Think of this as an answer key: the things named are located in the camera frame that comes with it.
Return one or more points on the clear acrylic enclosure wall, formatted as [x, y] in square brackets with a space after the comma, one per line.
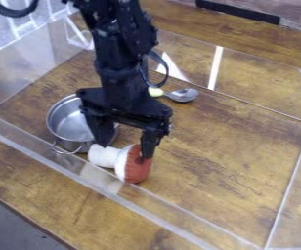
[223, 190]

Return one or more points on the spoon with green handle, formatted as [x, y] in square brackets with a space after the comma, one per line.
[180, 95]

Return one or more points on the silver metal pot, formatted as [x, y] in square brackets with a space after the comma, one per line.
[68, 126]

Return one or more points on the red and white plush mushroom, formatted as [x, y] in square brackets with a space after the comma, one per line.
[131, 167]

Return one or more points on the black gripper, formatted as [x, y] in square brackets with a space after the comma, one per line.
[122, 101]

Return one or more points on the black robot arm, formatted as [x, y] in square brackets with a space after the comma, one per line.
[124, 37]

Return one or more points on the black bar in background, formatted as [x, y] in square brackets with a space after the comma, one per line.
[238, 12]

